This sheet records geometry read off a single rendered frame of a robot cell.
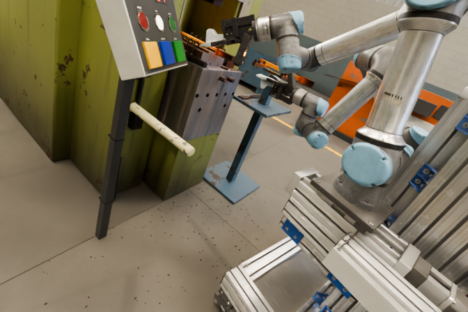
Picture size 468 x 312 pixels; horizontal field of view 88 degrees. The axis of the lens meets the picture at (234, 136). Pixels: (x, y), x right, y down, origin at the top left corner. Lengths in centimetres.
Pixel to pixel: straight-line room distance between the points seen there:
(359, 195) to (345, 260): 20
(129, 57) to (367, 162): 69
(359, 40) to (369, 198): 49
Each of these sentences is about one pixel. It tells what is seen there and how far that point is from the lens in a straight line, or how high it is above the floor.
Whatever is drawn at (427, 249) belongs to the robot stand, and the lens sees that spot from 107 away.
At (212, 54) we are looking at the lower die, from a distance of 138.
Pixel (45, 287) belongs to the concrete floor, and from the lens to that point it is 139.
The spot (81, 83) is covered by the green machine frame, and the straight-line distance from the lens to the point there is 164.
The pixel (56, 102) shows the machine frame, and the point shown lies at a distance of 172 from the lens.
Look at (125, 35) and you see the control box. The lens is 76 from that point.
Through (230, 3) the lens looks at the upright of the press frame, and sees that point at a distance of 171.
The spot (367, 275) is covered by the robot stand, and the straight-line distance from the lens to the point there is 83.
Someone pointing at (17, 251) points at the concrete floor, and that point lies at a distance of 151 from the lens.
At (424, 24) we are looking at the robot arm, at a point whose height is 131.
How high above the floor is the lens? 119
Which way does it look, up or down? 25 degrees down
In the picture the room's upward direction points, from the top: 22 degrees clockwise
